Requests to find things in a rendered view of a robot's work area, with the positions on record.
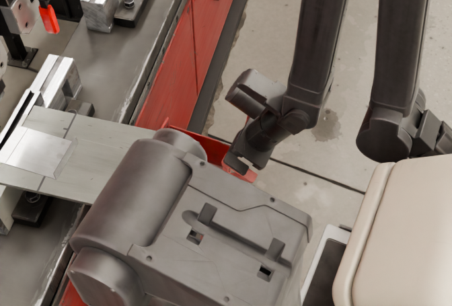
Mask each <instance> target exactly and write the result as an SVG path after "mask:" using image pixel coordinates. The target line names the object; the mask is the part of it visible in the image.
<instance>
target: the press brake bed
mask: <svg viewBox="0 0 452 306"><path fill-rule="evenodd" d="M246 2H247V0H219V1H217V0H181V1H180V4H179V5H178V8H177V10H176V13H175V15H174V18H173V20H172V22H171V24H170V26H169V29H168V31H167V34H166V35H165V38H164V40H163V43H162V45H161V48H160V49H159V52H158V54H157V57H156V59H155V62H154V63H153V66H152V68H151V71H150V73H149V76H148V78H147V80H146V82H145V84H144V87H143V89H142V92H141V94H140V96H139V98H138V101H137V103H136V106H135V108H134V110H133V112H132V115H131V117H130V120H129V121H128V124H127V125H131V126H136V127H140V128H146V129H149V130H156V131H157V130H159V129H160V128H161V127H162V125H163V123H164V121H165V119H166V118H167V117H168V118H169V124H170V125H172V126H175V127H178V128H182V129H184V130H188V131H190V132H195V133H197V134H200V135H202V131H203V128H204V126H205V123H206V120H207V117H208V115H209V111H210V109H211V106H212V103H213V100H214V97H215V94H216V91H217V88H218V85H219V82H220V80H221V76H222V74H223V70H224V68H225V64H226V62H227V58H228V56H229V52H230V50H231V46H232V44H233V40H234V38H235V34H236V31H237V28H238V25H239V23H240V20H241V17H242V14H243V11H244V8H245V6H246ZM76 257H77V254H76V253H75V252H74V251H73V252H72V254H71V257H70V258H69V261H68V263H67V266H66V268H65V271H64V272H63V275H62V277H61V280H60V282H59V285H58V287H57V288H56V291H55V293H54V296H53V298H52V301H51V302H50V305H49V306H89V305H87V304H85V303H84V302H83V301H82V299H81V297H80V296H79V294H78V292H77V291H76V289H75V287H74V286H73V283H72V282H71V280H70V278H69V277H68V275H67V271H68V269H69V268H70V267H71V265H72V263H73V262H74V260H75V259H76Z"/></svg>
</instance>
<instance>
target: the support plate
mask: <svg viewBox="0 0 452 306"><path fill-rule="evenodd" d="M74 115H75V114H73V113H69V112H64V111H60V110H53V109H50V108H44V107H40V106H34V107H33V108H32V110H31V112H30V113H29V115H28V117H27V119H26V121H25V122H24V125H23V127H26V128H29V129H32V130H37V131H39V132H43V133H46V134H48V135H52V136H56V137H59V138H63V137H64V135H65V133H66V131H67V130H64V129H63V128H68V127H69V125H70V123H71V121H72V119H73V117H74ZM155 133H156V130H149V129H146V128H140V127H136V126H131V125H127V124H121V123H117V122H111V121H107V120H102V119H98V118H92V117H89V116H82V115H78V114H77V115H76V117H75V119H74V121H73V123H72V125H71V127H70V129H69V131H68V133H67V136H66V137H65V139H66V140H69V141H72V140H73V139H74V137H76V139H77V142H78V144H77V146H76V148H75V150H74V152H73V153H72V155H71V156H70V158H69V160H68V162H67V163H66V165H65V167H64V168H63V170H62V172H61V174H60V176H59V177H58V179H57V180H55V179H52V178H48V177H45V179H44V181H43V183H42V185H41V187H40V189H39V191H37V189H38V187H39V185H40V183H41V181H42V179H43V177H44V176H42V175H39V174H35V173H33V172H30V171H26V170H24V169H20V168H17V167H14V166H11V165H7V164H4V163H2V164H1V166H0V185H3V186H9V187H12V188H17V189H20V190H26V191H29V192H35V193H38V194H43V195H47V196H51V197H55V198H60V199H64V200H69V201H73V202H78V203H81V204H86V205H90V206H92V205H93V203H94V202H95V200H96V198H97V197H98V196H99V194H100V192H101V191H102V190H103V188H104V186H105V185H106V183H107V182H108V180H109V179H110V177H111V176H112V174H113V173H114V171H115V170H116V168H117V167H118V165H119V163H120V162H121V161H122V159H123V157H124V156H125V155H126V153H127V151H128V150H129V148H130V146H131V145H132V144H133V143H134V142H135V141H136V140H138V139H152V138H153V136H154V134H155Z"/></svg>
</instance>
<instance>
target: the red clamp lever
mask: <svg viewBox="0 0 452 306"><path fill-rule="evenodd" d="M48 1H50V0H39V3H40V5H39V7H38V8H39V12H40V16H41V18H42V21H43V24H44V27H45V29H46V31H47V32H48V33H51V34H57V33H59V25H58V22H57V18H56V15H55V13H54V9H53V8H52V6H51V5H49V4H48Z"/></svg>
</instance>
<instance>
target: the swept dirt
mask: <svg viewBox="0 0 452 306"><path fill-rule="evenodd" d="M248 1H249V0H247V2H246V6H245V8H244V11H243V14H242V17H241V20H240V23H239V25H238V28H237V31H236V34H235V38H234V40H233V44H232V46H231V50H232V48H233V47H234V46H235V45H236V42H237V39H238V38H239V31H240V30H241V28H242V27H243V25H244V22H245V19H246V17H247V16H246V8H247V6H248ZM231 50H230V52H231ZM230 52H229V56H230ZM229 56H228V58H227V61H228V59H229ZM226 66H227V62H226V64H225V68H226ZM225 68H224V70H225ZM224 70H223V71H224ZM222 90H223V83H222V78H221V80H220V82H219V85H218V88H217V91H216V94H215V97H214V100H213V103H212V106H211V109H210V111H209V115H208V117H207V120H206V123H205V126H204V128H203V131H202V135H203V136H206V137H207V136H208V130H209V128H210V127H211V126H212V125H213V124H214V114H215V108H214V106H213V104H214V103H215V102H216V101H217V100H218V99H219V96H220V93H221V91H222Z"/></svg>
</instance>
